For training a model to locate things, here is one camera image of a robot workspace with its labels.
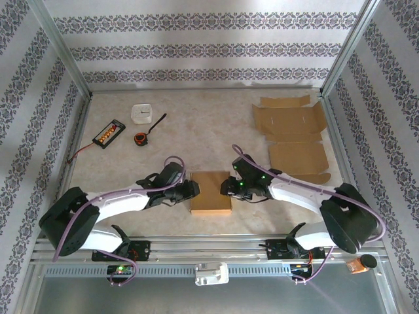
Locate aluminium frame post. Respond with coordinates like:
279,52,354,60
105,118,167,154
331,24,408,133
26,0,94,99
319,0,386,97

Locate circuit board with green light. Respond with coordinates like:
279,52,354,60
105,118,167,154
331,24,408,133
107,264,135,276

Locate orange black device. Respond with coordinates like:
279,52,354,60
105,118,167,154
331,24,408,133
346,254,378,275

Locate brown cardboard mailer box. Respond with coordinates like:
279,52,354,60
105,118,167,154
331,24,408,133
189,170,234,216
251,94,332,184

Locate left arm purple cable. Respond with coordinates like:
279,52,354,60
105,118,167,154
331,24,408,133
52,155,188,288

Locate black strap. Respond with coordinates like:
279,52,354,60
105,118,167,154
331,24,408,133
147,113,168,135

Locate black board with orange connectors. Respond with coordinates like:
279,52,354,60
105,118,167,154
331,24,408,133
92,119,127,150

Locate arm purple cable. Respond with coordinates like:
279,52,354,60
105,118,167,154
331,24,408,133
52,155,188,288
231,143,386,285

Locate circuit board with wires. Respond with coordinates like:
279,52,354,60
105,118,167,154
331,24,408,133
289,263,312,275

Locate white plastic bracket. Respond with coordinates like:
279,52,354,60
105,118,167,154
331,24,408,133
194,262,229,287

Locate wide aluminium mounting rail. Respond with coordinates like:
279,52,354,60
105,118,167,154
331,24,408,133
31,234,389,265

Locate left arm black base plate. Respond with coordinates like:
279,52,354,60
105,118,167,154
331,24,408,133
91,240,152,262

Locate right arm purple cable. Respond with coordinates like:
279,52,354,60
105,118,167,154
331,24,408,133
231,143,386,285

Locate grey slotted cable duct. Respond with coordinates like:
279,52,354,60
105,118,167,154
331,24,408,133
44,264,294,278

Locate white square container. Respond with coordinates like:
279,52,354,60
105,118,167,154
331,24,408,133
130,103,154,125

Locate red black wire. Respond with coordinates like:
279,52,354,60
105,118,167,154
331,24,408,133
67,142,96,164

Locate grey metal panel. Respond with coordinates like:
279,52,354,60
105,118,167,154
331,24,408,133
19,261,402,314

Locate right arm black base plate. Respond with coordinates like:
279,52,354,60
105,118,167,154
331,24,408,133
266,238,325,262

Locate aluminium frame rail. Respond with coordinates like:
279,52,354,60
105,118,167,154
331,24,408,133
88,83,323,95
45,94,94,239
318,93,376,237

